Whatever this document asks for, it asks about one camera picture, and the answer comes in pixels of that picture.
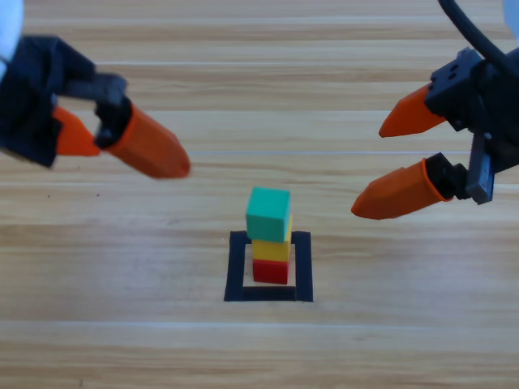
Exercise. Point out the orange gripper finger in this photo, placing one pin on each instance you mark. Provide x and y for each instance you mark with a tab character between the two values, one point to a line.
397	196
150	150
77	139
409	117

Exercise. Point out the yellow wooden block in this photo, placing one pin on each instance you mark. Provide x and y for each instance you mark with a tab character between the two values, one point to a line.
271	250

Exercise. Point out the red wooden block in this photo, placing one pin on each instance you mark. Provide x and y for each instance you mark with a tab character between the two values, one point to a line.
269	271

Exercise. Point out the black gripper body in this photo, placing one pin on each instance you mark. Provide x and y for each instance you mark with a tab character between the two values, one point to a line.
486	105
28	101

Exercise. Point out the green wooden block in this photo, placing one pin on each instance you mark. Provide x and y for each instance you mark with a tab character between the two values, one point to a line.
267	215

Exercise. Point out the black tape square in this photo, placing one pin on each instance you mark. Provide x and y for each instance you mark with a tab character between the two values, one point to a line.
235	279

